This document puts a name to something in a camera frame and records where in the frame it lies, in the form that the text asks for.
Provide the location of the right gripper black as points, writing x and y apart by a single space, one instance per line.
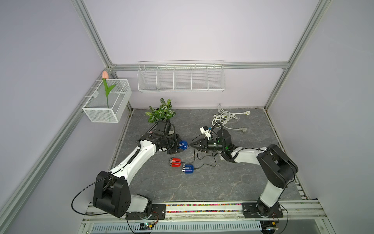
203 145

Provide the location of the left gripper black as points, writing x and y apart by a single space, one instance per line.
174 150

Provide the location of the red electric shaver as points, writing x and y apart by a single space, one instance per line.
175 162

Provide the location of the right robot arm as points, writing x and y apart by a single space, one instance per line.
279 169

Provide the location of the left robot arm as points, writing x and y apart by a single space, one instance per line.
112 189

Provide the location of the potted green plant black vase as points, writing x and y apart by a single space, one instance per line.
163 113

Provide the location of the pink artificial tulip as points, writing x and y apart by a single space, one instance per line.
107 88

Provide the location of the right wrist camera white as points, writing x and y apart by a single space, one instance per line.
206 131

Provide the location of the long white wire shelf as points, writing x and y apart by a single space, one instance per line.
181 76

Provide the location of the white wire basket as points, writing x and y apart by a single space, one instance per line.
96 106

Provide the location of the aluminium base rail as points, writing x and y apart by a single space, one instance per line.
234 211

